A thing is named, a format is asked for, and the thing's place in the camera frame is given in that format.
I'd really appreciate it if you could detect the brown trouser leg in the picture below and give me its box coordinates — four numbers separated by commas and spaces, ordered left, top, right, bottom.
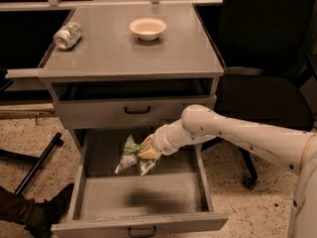
0, 186, 35, 224

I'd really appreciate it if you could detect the silver green soda can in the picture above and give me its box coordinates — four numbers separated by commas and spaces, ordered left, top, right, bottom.
53, 22, 82, 51

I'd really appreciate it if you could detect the open grey middle drawer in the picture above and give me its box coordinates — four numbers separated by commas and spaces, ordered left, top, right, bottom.
53, 128, 228, 238

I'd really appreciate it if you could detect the black shoe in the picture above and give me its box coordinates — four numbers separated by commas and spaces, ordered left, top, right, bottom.
25, 183, 74, 238

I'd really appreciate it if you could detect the green jalapeno chip bag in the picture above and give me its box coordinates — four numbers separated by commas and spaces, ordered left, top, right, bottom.
115, 135, 159, 176

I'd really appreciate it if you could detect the white paper bowl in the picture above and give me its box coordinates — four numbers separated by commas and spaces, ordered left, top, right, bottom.
129, 18, 166, 41

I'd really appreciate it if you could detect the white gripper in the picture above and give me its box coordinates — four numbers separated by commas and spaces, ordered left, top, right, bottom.
138, 119, 215, 160

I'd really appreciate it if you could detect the black office chair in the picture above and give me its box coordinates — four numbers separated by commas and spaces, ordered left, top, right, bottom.
193, 0, 317, 191

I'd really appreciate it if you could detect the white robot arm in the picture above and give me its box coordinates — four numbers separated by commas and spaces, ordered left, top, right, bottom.
138, 105, 317, 238

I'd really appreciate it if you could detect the black metal stand leg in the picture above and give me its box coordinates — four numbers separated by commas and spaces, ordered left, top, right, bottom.
0, 133, 63, 194

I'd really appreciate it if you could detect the grey drawer cabinet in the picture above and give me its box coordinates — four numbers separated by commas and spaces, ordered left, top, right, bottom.
37, 3, 227, 151

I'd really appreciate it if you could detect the closed grey top drawer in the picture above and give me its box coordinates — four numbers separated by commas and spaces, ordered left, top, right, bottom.
54, 95, 216, 129

